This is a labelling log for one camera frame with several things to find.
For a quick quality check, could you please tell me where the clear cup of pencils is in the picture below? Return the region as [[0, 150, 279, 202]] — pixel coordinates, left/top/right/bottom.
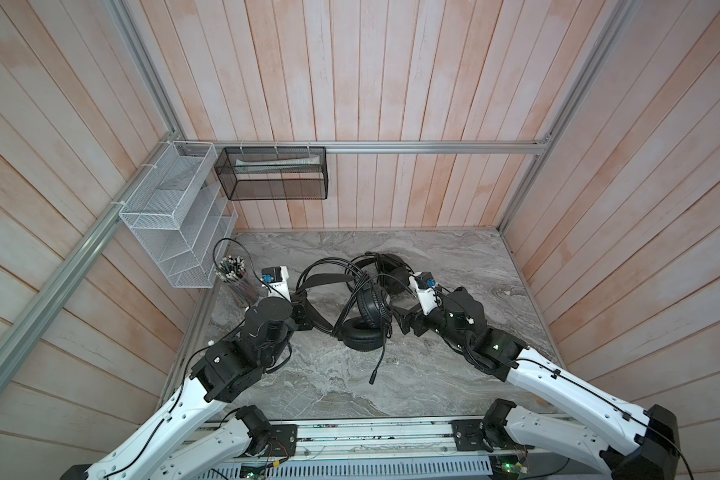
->
[[215, 255, 260, 308]]

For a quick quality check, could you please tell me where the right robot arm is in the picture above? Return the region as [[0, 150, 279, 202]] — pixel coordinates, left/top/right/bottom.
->
[[393, 287, 684, 479]]

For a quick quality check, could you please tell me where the headphones black cable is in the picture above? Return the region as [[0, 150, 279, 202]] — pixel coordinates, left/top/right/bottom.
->
[[332, 263, 418, 337]]

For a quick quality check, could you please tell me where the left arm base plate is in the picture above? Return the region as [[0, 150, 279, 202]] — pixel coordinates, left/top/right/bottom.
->
[[243, 424, 298, 458]]

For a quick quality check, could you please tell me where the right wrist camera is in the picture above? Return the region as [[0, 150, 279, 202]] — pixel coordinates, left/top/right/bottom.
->
[[409, 271, 439, 316]]

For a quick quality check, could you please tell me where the white wire mesh shelf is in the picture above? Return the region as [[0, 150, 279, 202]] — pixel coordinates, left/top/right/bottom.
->
[[120, 141, 237, 289]]

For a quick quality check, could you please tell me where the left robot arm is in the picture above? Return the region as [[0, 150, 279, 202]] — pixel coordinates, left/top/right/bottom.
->
[[63, 295, 305, 479]]

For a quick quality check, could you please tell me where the black mesh wall basket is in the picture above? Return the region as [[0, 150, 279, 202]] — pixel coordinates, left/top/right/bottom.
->
[[214, 146, 329, 202]]

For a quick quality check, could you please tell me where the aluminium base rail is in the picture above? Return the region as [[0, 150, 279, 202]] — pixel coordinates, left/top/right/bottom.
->
[[179, 415, 622, 466]]

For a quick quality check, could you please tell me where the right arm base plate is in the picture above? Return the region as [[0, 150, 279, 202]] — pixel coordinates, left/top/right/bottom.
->
[[450, 419, 525, 453]]

